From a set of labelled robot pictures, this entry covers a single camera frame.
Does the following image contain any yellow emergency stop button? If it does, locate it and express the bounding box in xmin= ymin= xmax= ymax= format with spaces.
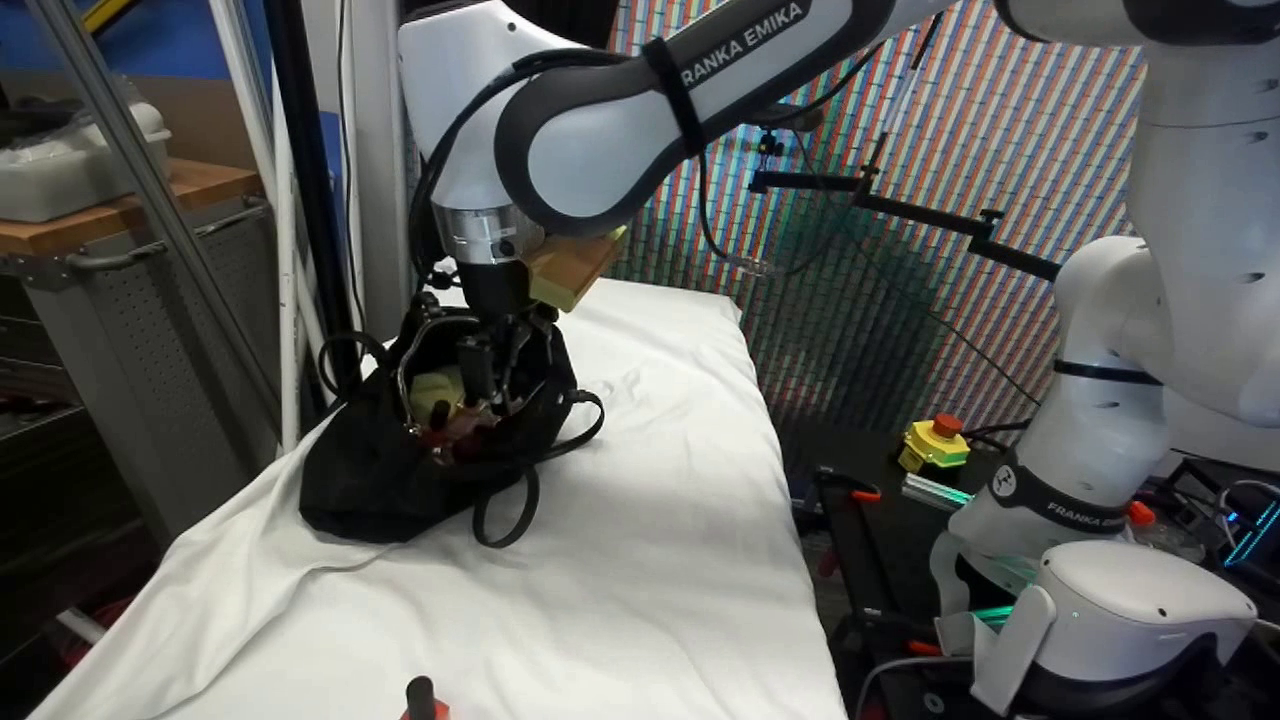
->
xmin=901 ymin=413 xmax=973 ymax=473

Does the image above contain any grey metal cabinet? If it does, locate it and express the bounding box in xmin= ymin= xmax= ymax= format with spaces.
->
xmin=0 ymin=161 xmax=275 ymax=541

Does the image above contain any yellow-green cloth in bag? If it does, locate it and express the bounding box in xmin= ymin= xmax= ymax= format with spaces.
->
xmin=408 ymin=366 xmax=463 ymax=417

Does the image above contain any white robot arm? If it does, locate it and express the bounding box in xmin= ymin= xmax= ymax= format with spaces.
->
xmin=395 ymin=0 xmax=950 ymax=398

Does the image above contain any red nail polish bottle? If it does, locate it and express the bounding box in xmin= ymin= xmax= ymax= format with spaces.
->
xmin=400 ymin=674 xmax=453 ymax=720

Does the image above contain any black camera arm mount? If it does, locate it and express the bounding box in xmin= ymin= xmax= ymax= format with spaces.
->
xmin=748 ymin=173 xmax=1059 ymax=279

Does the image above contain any white plastic bin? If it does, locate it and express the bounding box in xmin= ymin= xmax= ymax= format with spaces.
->
xmin=0 ymin=100 xmax=134 ymax=225

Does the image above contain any white tablecloth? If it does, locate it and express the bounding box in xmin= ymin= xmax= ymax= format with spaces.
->
xmin=30 ymin=279 xmax=845 ymax=720

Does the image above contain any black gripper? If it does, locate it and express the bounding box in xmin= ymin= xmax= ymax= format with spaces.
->
xmin=461 ymin=260 xmax=530 ymax=398

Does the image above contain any black handbag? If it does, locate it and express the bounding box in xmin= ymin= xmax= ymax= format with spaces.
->
xmin=302 ymin=303 xmax=606 ymax=547

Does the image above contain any pink nail polish bottle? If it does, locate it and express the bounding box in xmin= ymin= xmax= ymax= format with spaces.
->
xmin=431 ymin=408 xmax=501 ymax=448

